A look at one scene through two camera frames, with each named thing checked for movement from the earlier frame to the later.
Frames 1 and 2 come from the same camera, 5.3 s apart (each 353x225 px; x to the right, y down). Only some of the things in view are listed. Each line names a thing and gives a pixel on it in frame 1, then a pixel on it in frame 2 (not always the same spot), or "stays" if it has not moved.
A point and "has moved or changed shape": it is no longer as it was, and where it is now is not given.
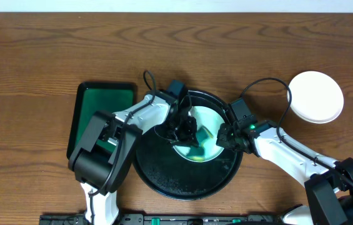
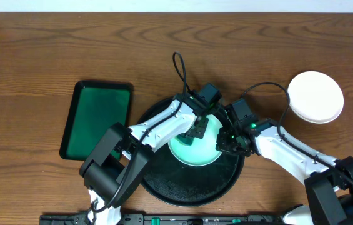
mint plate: x=317 y=103 stays
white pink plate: x=316 y=97 stays
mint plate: x=206 y=122 stays
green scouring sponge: x=197 y=153 has moved or changed shape
